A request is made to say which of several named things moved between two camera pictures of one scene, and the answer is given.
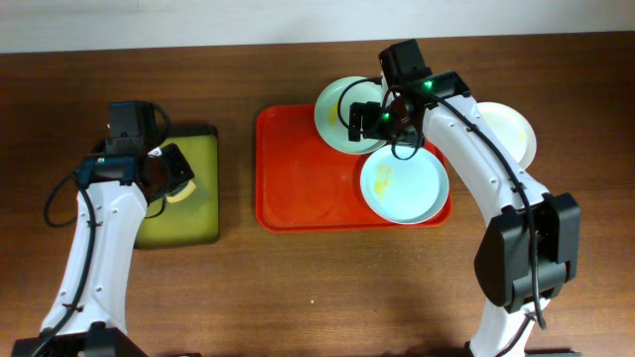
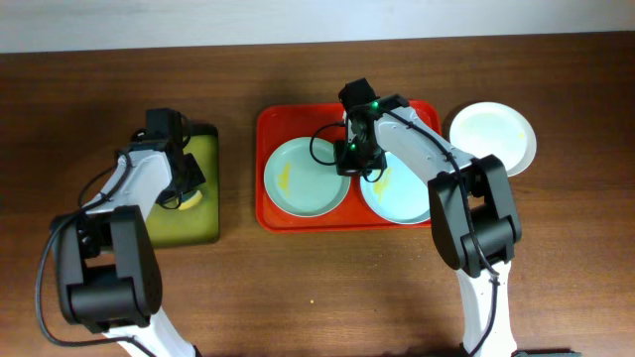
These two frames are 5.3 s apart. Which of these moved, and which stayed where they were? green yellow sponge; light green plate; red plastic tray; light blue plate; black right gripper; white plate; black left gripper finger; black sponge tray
Moved: light green plate; black left gripper finger; black right gripper; green yellow sponge
Stayed: black sponge tray; white plate; red plastic tray; light blue plate
